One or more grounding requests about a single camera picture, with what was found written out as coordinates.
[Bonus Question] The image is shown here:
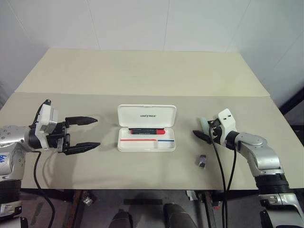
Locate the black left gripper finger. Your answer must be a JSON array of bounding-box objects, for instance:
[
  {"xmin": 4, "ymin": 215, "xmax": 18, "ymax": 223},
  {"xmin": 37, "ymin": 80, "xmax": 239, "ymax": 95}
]
[
  {"xmin": 65, "ymin": 142, "xmax": 102, "ymax": 156},
  {"xmin": 65, "ymin": 116, "xmax": 99, "ymax": 127}
]

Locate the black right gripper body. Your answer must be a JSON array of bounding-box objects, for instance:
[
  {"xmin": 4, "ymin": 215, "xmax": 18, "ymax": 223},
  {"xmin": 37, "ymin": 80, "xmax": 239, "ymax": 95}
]
[{"xmin": 206, "ymin": 119, "xmax": 224, "ymax": 144}]

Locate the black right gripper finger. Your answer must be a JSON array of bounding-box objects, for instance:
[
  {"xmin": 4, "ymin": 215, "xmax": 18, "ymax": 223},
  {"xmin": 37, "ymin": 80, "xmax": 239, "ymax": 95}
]
[{"xmin": 192, "ymin": 130, "xmax": 213, "ymax": 144}]

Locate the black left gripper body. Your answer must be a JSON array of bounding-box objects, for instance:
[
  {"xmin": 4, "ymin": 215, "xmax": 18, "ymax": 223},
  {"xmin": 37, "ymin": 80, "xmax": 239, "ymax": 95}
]
[{"xmin": 46, "ymin": 120, "xmax": 71, "ymax": 155}]

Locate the red and black marker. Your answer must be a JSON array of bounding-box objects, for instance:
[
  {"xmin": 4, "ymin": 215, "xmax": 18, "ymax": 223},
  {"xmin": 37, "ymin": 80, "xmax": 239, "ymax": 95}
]
[{"xmin": 128, "ymin": 128, "xmax": 166, "ymax": 136}]

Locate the white open pencil case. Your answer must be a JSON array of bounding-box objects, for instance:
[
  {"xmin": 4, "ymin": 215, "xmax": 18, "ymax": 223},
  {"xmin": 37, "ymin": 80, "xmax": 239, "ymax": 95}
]
[{"xmin": 116, "ymin": 104, "xmax": 178, "ymax": 152}]

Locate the small dark purple object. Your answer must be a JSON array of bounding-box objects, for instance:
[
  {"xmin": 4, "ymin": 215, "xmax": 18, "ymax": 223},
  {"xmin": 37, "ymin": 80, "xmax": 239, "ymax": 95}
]
[{"xmin": 198, "ymin": 154, "xmax": 207, "ymax": 170}]

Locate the shiny metal clamp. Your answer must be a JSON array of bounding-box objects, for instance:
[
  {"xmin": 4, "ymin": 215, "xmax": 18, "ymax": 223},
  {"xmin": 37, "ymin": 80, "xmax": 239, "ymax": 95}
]
[{"xmin": 81, "ymin": 195, "xmax": 94, "ymax": 206}]

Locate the rusty table leg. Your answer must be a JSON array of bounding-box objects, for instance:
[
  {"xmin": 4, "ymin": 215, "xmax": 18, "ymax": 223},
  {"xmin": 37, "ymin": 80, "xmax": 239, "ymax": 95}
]
[
  {"xmin": 203, "ymin": 190, "xmax": 216, "ymax": 228},
  {"xmin": 70, "ymin": 190, "xmax": 84, "ymax": 228}
]

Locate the small dark rounded shape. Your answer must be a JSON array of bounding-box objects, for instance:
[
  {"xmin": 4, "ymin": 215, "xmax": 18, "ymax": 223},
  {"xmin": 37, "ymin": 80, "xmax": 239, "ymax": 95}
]
[{"xmin": 111, "ymin": 209, "xmax": 133, "ymax": 228}]

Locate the large dark rounded shape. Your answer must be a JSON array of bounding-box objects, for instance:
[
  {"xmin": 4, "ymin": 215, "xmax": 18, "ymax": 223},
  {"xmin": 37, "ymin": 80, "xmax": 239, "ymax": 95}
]
[{"xmin": 163, "ymin": 203, "xmax": 195, "ymax": 228}]

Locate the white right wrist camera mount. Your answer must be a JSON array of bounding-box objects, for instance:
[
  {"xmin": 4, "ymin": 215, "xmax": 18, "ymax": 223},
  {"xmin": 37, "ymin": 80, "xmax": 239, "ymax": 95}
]
[{"xmin": 217, "ymin": 108, "xmax": 238, "ymax": 145}]

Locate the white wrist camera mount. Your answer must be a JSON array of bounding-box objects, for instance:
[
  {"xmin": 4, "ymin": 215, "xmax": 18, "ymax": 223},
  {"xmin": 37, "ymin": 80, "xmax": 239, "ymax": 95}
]
[
  {"xmin": 32, "ymin": 100, "xmax": 59, "ymax": 150},
  {"xmin": 217, "ymin": 108, "xmax": 238, "ymax": 145}
]

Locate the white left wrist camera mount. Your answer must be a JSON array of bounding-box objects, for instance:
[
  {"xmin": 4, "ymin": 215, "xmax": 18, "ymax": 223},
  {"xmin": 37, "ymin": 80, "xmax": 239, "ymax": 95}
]
[{"xmin": 32, "ymin": 100, "xmax": 59, "ymax": 150}]

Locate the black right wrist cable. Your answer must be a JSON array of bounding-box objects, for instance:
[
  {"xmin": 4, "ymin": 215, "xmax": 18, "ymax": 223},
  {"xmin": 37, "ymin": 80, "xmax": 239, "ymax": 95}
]
[{"xmin": 208, "ymin": 124, "xmax": 228, "ymax": 228}]

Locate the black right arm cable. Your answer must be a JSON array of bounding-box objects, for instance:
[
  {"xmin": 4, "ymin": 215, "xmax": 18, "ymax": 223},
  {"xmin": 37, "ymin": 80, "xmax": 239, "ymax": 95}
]
[{"xmin": 225, "ymin": 144, "xmax": 238, "ymax": 193}]

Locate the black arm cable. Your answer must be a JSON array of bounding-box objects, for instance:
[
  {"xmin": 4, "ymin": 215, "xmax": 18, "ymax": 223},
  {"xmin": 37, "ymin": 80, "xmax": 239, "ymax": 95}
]
[
  {"xmin": 33, "ymin": 151, "xmax": 57, "ymax": 228},
  {"xmin": 225, "ymin": 144, "xmax": 238, "ymax": 193}
]

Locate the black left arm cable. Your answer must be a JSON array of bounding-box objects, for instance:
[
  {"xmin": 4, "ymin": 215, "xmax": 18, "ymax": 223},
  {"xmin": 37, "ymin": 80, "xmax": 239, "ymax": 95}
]
[{"xmin": 33, "ymin": 151, "xmax": 57, "ymax": 228}]

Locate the black stand frame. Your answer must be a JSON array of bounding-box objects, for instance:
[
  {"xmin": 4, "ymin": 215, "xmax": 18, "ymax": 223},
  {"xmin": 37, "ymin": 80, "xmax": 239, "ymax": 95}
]
[{"xmin": 279, "ymin": 80, "xmax": 304, "ymax": 133}]

